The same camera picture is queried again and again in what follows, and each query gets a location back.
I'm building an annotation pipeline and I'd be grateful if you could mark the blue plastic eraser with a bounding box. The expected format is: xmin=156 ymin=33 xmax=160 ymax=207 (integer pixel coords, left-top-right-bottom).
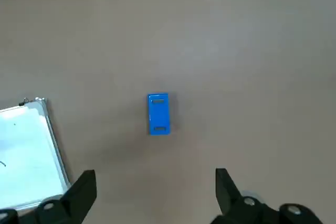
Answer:
xmin=146 ymin=92 xmax=173 ymax=136

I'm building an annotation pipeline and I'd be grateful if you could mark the silver framed whiteboard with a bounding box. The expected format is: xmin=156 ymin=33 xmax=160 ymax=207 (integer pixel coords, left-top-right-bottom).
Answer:
xmin=0 ymin=97 xmax=72 ymax=212

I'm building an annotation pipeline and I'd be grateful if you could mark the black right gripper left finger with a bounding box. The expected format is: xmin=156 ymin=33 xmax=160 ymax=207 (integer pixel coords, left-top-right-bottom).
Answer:
xmin=0 ymin=169 xmax=98 ymax=224

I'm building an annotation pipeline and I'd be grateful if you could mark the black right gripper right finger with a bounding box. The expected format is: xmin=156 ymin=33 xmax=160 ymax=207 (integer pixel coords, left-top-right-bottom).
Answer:
xmin=209 ymin=167 xmax=325 ymax=224

